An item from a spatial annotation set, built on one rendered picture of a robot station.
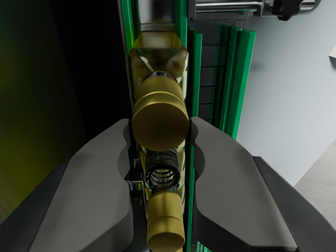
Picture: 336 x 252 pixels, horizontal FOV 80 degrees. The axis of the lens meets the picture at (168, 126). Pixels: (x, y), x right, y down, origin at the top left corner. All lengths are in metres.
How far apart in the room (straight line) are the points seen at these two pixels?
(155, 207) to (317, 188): 2.29
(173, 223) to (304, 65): 0.55
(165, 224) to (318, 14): 0.56
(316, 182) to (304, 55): 1.84
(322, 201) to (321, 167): 0.49
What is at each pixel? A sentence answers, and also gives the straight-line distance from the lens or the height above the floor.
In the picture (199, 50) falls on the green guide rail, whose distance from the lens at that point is 0.31.
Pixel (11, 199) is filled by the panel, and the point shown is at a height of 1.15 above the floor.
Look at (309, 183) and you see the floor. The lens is 2.34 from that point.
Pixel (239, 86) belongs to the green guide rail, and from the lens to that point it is 0.34.
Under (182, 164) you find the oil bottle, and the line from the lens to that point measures 0.24.
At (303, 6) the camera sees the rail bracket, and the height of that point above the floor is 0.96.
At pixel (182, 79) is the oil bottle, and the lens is 0.18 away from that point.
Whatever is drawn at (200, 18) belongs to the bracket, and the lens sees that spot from 0.38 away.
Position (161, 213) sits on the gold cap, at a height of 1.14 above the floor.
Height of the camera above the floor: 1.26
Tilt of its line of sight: 59 degrees down
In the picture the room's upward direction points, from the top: 175 degrees clockwise
